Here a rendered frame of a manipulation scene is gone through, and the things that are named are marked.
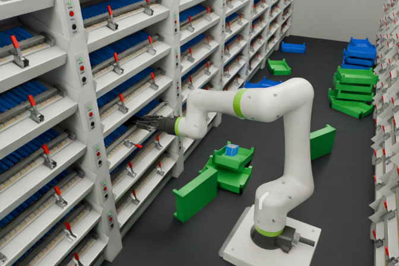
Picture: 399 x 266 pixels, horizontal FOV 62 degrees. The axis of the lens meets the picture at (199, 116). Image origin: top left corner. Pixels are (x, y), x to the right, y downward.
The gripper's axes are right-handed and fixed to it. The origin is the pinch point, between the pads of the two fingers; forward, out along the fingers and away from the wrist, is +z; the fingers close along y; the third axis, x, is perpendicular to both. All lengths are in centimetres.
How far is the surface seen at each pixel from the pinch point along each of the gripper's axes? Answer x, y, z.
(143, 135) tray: 8.4, -0.1, -3.9
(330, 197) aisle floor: 73, -55, -92
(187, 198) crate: 47, -2, -22
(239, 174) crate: 65, -51, -35
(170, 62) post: -20.3, -31.4, -7.0
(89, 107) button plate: -24.7, 33.6, -8.9
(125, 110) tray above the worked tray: -12.4, 12.2, -6.7
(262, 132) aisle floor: 66, -109, -35
